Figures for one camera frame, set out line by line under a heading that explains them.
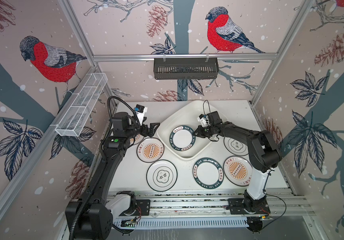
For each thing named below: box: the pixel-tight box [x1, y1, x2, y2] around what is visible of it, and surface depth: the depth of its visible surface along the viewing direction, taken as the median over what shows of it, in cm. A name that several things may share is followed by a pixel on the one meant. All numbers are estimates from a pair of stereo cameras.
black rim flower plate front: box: [146, 159, 178, 192], surface depth 85 cm
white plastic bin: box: [156, 104, 183, 160], surface depth 104 cm
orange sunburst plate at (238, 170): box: [223, 155, 253, 187], surface depth 87 cm
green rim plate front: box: [192, 157, 224, 189], surface depth 86 cm
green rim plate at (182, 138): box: [169, 125, 196, 152], surface depth 97 cm
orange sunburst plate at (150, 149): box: [136, 137, 165, 163], surface depth 96 cm
